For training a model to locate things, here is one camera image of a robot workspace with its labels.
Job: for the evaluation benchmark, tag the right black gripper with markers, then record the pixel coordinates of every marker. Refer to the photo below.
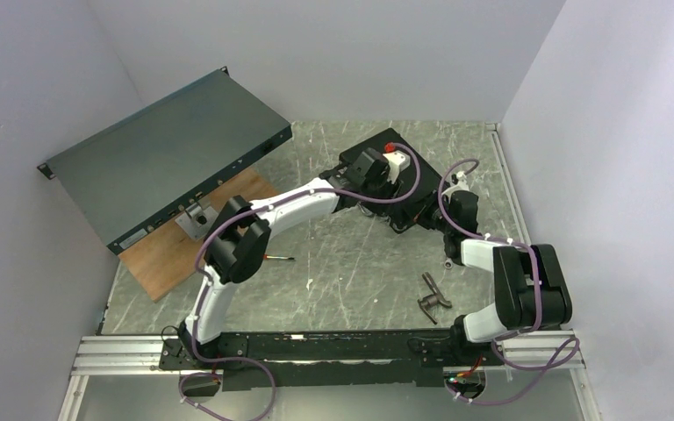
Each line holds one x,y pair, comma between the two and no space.
423,217

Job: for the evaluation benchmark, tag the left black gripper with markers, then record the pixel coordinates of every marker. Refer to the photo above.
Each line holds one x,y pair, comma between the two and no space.
386,209

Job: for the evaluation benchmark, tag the black poker chip case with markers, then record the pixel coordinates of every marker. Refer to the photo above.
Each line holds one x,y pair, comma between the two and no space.
381,167

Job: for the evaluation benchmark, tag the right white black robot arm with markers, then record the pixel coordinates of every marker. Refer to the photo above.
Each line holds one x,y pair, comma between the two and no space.
529,287

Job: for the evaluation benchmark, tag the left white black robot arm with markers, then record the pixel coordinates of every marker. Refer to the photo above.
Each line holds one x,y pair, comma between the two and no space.
234,249

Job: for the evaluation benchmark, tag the blue red screwdriver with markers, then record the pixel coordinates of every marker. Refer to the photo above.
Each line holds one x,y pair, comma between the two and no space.
277,257

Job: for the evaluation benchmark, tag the wooden board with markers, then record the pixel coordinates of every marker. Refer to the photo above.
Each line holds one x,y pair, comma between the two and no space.
165,258

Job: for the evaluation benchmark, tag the dark grey rack server chassis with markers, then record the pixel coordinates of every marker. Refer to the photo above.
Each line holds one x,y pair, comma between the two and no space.
134,176

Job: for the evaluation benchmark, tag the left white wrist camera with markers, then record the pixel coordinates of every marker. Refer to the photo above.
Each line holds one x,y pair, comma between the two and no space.
397,160

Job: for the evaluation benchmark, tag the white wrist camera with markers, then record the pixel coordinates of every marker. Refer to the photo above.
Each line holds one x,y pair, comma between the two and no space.
397,160
458,182

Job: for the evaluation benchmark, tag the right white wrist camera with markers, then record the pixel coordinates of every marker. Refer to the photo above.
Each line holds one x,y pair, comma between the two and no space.
458,182

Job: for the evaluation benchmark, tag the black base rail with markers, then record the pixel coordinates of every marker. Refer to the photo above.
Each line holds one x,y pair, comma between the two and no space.
246,360

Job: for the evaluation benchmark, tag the silver metal bracket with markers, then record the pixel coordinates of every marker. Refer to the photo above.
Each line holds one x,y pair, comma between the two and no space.
197,219

